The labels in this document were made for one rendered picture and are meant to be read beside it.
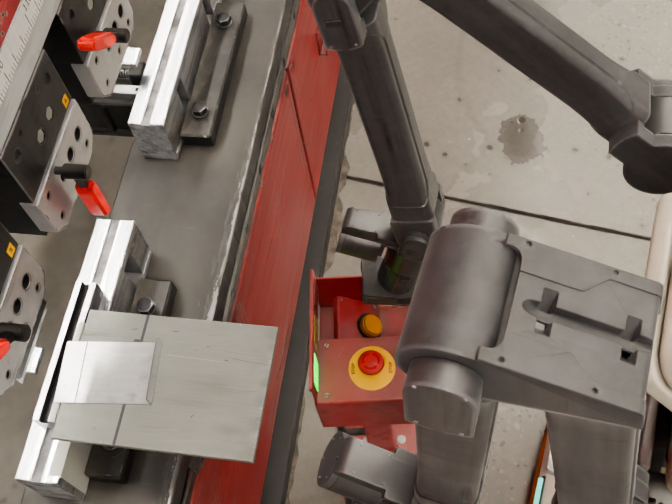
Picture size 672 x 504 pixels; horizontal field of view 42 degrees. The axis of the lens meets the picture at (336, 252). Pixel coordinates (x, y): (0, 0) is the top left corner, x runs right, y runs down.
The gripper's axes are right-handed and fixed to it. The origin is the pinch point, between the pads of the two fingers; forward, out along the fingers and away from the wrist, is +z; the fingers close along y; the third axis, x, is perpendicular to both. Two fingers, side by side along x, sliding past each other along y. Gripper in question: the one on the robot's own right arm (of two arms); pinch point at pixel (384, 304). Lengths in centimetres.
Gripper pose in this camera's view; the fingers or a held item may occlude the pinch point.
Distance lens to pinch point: 136.2
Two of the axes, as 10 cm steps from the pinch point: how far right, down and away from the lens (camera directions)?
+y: -9.9, -0.5, -1.3
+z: -1.4, 4.9, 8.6
